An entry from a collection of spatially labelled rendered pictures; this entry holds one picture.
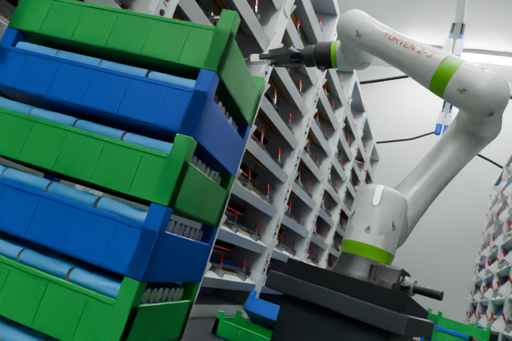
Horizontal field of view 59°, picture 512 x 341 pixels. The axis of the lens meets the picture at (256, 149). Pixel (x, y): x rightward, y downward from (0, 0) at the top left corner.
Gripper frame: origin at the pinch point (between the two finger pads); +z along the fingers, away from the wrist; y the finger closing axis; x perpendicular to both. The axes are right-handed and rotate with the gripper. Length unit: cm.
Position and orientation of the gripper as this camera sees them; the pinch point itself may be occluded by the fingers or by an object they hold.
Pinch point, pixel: (260, 58)
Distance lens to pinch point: 165.5
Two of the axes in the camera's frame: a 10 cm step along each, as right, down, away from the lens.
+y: 3.3, 3.2, 8.9
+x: 1.2, -9.5, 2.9
